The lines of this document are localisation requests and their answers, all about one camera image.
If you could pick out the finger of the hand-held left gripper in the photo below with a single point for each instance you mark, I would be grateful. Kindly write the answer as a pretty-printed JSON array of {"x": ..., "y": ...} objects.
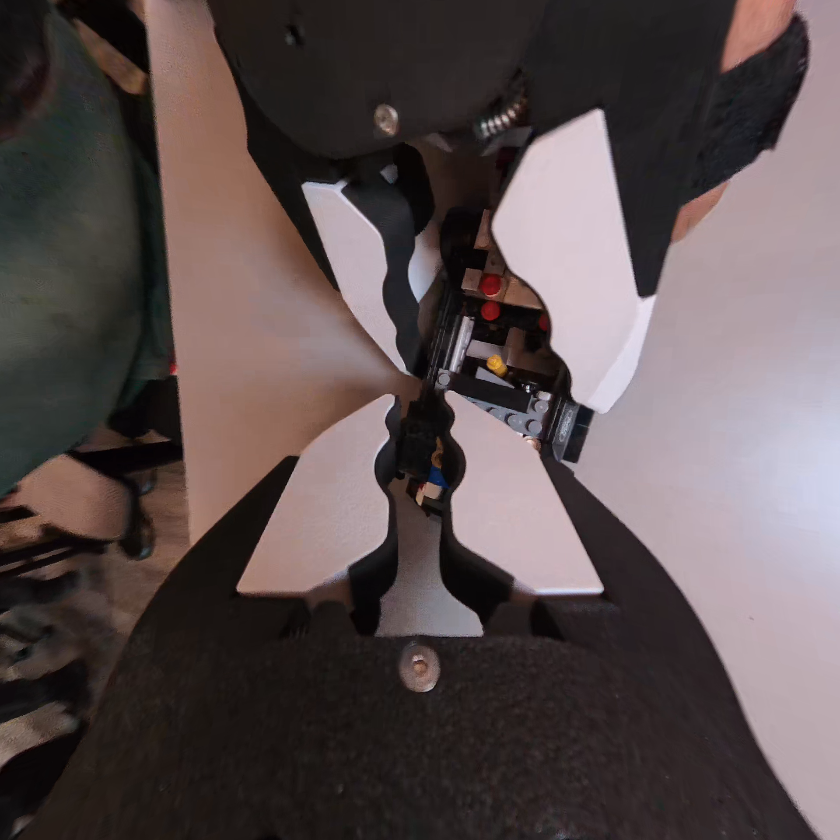
[
  {"x": 577, "y": 262},
  {"x": 351, "y": 249}
]

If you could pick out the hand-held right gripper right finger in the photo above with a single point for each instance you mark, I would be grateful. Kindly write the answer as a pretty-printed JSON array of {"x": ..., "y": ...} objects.
[{"x": 518, "y": 518}]

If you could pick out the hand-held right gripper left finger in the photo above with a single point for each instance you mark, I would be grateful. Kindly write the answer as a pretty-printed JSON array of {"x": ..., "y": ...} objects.
[{"x": 321, "y": 512}]

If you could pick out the black lego car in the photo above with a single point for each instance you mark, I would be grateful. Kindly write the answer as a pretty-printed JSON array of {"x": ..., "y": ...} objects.
[{"x": 479, "y": 328}]

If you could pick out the person's left hand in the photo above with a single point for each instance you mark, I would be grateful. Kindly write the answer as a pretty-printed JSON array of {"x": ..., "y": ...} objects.
[{"x": 758, "y": 29}]

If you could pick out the person's green sweatshirt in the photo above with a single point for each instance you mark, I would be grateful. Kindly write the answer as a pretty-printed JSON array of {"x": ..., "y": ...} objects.
[{"x": 65, "y": 229}]

